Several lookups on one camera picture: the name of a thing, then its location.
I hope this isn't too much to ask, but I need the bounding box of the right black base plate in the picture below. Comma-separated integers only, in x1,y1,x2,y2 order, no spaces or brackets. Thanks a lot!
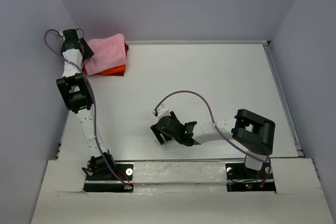
225,163,276,193

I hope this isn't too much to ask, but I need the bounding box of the folded orange t shirt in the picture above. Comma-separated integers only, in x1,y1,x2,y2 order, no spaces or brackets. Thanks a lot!
82,65,126,76

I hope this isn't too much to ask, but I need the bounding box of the pink t shirt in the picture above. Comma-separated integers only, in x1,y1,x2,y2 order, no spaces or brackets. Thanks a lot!
83,34,126,68

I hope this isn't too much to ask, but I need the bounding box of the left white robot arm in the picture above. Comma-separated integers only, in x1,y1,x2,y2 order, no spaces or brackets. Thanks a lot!
56,29,116,180

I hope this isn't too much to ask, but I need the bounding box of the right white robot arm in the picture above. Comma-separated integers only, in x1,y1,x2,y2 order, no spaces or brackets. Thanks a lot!
150,106,276,178

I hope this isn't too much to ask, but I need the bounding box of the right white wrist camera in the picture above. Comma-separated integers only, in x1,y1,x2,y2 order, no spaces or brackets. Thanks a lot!
153,104,170,118

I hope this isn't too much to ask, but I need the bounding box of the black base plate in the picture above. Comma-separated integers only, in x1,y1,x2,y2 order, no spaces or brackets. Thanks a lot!
82,162,134,193
225,163,276,193

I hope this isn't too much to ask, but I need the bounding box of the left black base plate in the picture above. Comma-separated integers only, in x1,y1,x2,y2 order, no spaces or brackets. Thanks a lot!
82,162,134,193

